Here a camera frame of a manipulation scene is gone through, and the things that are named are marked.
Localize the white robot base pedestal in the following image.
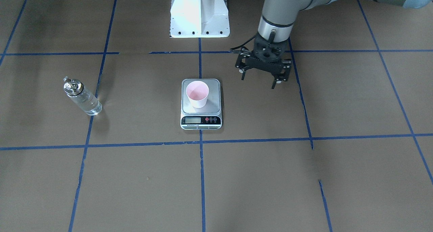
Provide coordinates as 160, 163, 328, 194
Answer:
169, 0, 230, 38

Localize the digital kitchen scale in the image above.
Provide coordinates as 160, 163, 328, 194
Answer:
180, 78, 223, 129

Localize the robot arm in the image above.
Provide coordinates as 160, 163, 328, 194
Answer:
230, 0, 432, 89

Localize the pink cup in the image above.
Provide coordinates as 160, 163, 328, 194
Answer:
185, 80, 210, 108

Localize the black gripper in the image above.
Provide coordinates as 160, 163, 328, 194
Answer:
235, 34, 292, 89

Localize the clear glass sauce bottle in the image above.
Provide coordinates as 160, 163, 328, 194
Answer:
63, 76, 103, 116

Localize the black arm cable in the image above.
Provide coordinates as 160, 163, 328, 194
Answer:
230, 35, 257, 54

